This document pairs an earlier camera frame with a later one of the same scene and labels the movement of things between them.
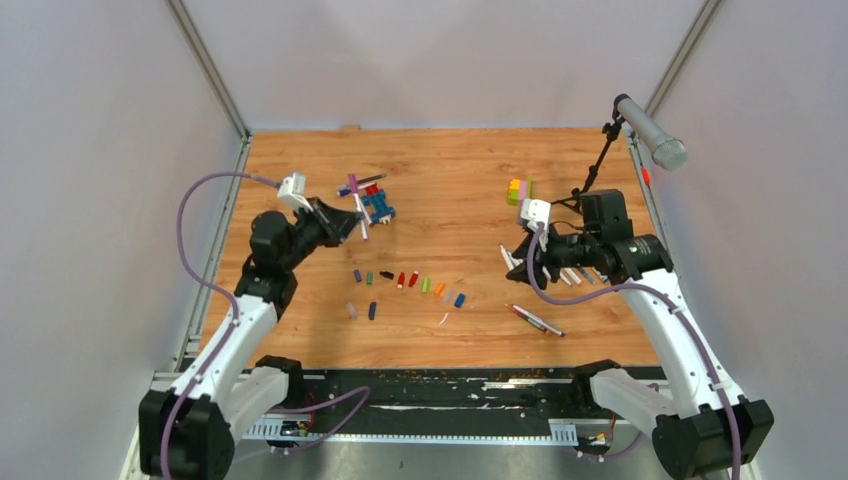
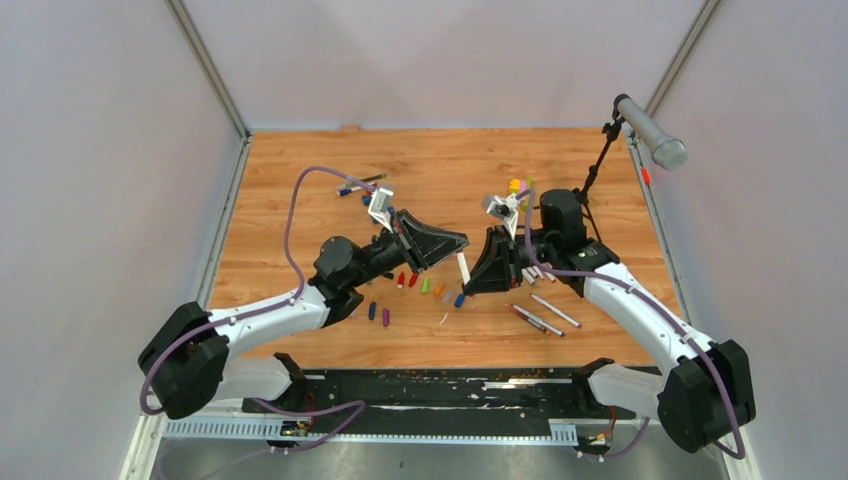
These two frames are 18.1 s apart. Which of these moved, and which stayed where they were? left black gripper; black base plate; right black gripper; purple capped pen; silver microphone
Moved: purple capped pen; right black gripper; left black gripper
Stayed: black base plate; silver microphone
